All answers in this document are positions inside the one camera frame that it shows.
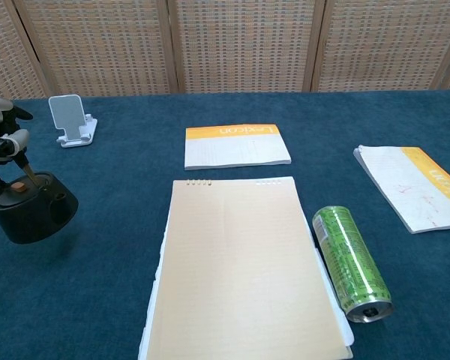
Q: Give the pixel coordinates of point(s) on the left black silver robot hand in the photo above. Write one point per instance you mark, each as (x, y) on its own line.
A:
(3, 144)

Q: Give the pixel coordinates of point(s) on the white folding phone stand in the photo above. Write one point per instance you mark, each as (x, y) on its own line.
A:
(73, 122)

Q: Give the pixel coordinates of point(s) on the blue felt table cover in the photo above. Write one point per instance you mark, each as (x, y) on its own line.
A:
(97, 300)

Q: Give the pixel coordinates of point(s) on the clean orange white Lexicon notepad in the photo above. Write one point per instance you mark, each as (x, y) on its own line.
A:
(236, 146)

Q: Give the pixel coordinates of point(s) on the beige spiral notebook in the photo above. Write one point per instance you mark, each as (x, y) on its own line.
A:
(243, 270)

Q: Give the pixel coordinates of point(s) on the green drink can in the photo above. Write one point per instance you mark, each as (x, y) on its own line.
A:
(347, 258)

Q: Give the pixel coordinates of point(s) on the stained orange white Lexicon notepad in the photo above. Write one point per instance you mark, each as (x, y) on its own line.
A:
(416, 187)

